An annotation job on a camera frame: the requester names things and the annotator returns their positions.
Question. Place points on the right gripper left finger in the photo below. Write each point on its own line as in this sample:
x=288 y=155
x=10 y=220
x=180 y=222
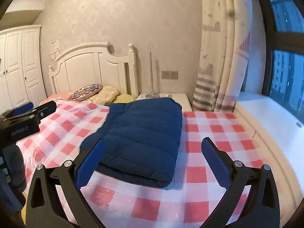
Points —
x=44 y=208

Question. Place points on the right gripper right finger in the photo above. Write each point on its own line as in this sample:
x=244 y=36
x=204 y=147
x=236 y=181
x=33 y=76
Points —
x=261 y=208

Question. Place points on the navy blue puffer jacket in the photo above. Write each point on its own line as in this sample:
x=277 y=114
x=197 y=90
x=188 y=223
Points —
x=141 y=142

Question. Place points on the white wardrobe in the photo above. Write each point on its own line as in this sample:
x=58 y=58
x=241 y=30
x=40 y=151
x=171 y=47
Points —
x=21 y=74

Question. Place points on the red white checkered bed cover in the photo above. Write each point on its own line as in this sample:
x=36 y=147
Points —
x=187 y=201

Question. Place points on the white window bench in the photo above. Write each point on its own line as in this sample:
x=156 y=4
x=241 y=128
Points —
x=278 y=136

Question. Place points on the colourful patterned pillow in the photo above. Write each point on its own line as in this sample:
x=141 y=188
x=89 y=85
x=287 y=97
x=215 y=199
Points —
x=85 y=92

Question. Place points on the cream floral pillow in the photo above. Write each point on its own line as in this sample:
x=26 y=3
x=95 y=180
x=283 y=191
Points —
x=106 y=95

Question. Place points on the white wooden headboard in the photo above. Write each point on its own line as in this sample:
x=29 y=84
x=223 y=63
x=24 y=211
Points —
x=91 y=63

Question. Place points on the yellow pillow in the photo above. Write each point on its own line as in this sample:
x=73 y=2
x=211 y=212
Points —
x=123 y=99

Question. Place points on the white nightstand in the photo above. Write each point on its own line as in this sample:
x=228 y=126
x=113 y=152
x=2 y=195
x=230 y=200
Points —
x=180 y=98

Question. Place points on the nautical print curtain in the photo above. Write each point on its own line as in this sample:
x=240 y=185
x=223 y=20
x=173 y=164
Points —
x=224 y=53

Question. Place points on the dark framed window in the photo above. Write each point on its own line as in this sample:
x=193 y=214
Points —
x=283 y=79

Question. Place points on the wall switch stickers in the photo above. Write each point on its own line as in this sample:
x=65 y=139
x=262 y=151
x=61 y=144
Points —
x=55 y=49

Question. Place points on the wall socket panel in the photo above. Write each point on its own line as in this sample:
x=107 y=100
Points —
x=169 y=75

